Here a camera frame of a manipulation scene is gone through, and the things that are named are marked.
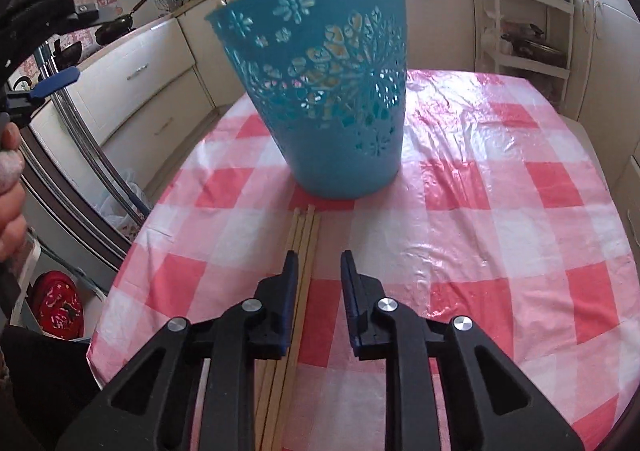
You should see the white floor plastic bag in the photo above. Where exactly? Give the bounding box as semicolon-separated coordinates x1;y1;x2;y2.
95;171;151;243

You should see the grey sliding door frame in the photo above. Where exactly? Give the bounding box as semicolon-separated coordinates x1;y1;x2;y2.
20;81;153;277

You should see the person's left leg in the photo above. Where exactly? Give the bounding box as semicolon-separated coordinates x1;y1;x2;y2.
0;325;108;451

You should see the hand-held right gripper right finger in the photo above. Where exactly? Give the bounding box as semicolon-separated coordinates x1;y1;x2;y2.
340;251;586;451

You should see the row of wooden chopsticks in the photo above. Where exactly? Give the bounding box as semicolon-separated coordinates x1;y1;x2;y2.
252;203;321;451

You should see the white rolling cart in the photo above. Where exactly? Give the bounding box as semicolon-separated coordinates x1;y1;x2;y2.
475;0;574;108

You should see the person's left hand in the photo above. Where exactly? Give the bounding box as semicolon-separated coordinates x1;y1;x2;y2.
0;123;29;263

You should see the black wok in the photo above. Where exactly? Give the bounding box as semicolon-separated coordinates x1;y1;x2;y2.
52;40;84;70

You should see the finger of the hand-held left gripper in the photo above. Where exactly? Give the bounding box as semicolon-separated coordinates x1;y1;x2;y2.
5;67;82;114
0;0;101;39

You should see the black frying pan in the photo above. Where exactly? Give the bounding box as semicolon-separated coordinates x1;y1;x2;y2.
95;0;153;46

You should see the metal pot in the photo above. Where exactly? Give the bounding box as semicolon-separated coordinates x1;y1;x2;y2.
500;23;569;68

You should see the blue perforated plastic basket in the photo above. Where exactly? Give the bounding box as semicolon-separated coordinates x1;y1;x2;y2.
205;0;408;200

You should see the red round object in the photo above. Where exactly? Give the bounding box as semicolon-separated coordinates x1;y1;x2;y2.
31;271;82;340

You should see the red white checked tablecloth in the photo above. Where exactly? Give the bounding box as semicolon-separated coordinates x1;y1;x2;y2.
86;68;640;451

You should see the cream drawer base cabinet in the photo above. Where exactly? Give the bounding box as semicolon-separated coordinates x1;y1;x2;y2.
30;16;222;182
542;0;640;212

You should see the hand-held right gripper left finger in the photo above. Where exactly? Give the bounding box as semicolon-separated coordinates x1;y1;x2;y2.
54;251;301;451

